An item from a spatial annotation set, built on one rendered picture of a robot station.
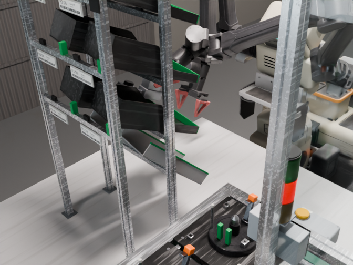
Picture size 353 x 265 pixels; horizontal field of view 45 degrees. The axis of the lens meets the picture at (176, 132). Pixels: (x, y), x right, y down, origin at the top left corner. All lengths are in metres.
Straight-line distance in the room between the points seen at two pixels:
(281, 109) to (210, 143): 1.09
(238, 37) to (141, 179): 0.63
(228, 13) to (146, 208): 0.79
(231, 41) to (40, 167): 2.20
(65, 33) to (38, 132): 2.57
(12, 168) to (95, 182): 1.75
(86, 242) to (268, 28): 0.84
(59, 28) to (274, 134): 0.66
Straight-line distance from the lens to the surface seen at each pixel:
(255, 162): 1.68
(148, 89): 1.31
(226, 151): 1.73
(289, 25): 0.65
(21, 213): 1.56
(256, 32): 1.29
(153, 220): 1.44
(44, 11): 3.84
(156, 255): 1.19
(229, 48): 1.33
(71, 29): 1.10
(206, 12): 1.62
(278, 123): 0.72
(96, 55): 1.03
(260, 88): 1.82
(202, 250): 1.20
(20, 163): 3.34
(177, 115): 1.30
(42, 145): 3.48
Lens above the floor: 1.86
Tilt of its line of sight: 33 degrees down
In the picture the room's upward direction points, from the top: 2 degrees counter-clockwise
